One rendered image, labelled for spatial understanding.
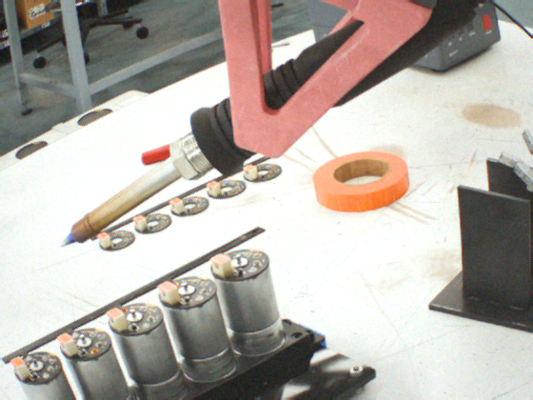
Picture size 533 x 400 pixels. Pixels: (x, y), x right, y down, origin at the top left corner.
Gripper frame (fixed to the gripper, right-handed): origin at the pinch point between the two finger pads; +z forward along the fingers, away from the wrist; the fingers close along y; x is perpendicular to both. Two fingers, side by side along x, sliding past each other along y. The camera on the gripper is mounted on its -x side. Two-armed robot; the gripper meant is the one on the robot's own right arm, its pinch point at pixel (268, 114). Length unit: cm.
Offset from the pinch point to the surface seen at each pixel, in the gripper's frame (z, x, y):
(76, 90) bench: 111, -54, -237
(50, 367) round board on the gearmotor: 12.8, -5.3, 1.4
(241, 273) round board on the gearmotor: 9.5, 1.2, -5.8
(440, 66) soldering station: 9.0, 13.1, -44.5
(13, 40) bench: 117, -97, -279
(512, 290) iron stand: 7.9, 14.4, -8.8
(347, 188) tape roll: 12.5, 6.4, -23.2
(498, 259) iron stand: 6.8, 13.0, -9.4
